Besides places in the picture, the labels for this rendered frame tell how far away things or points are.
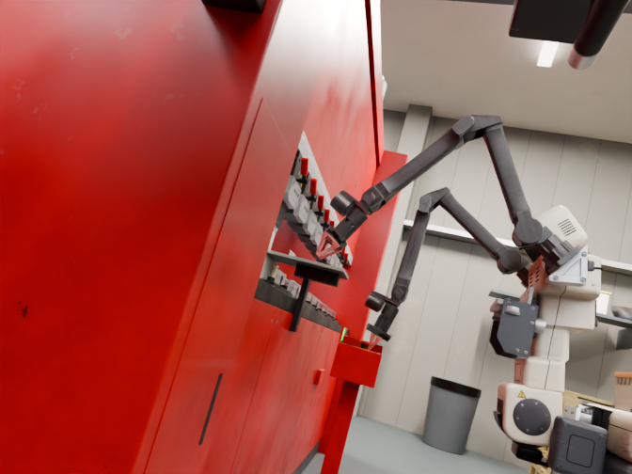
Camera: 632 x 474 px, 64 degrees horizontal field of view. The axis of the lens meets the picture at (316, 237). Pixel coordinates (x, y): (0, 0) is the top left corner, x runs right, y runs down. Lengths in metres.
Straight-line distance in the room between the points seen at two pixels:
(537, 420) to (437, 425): 4.02
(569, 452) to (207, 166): 1.29
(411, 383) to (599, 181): 3.29
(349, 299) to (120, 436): 3.28
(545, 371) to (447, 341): 4.68
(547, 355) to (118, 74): 1.44
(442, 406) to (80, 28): 5.23
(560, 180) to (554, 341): 5.23
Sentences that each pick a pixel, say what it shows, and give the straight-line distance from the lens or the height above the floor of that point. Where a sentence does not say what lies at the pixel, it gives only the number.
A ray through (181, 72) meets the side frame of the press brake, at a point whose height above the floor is 1.05.
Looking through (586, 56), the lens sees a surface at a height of 1.16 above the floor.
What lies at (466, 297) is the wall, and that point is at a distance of 6.39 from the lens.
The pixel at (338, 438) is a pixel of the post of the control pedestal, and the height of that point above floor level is 0.45.
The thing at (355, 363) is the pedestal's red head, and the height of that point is 0.73.
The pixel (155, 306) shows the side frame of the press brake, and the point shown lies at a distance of 0.59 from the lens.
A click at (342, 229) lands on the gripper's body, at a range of 1.63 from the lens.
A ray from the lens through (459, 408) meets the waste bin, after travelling 5.64.
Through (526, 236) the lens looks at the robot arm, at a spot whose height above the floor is 1.21.
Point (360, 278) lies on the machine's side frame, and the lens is 3.82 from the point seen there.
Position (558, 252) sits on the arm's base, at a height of 1.19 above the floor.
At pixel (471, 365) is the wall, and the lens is 6.34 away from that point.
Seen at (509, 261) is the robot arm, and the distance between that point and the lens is 1.99.
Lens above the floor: 0.79
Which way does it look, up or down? 10 degrees up
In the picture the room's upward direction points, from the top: 16 degrees clockwise
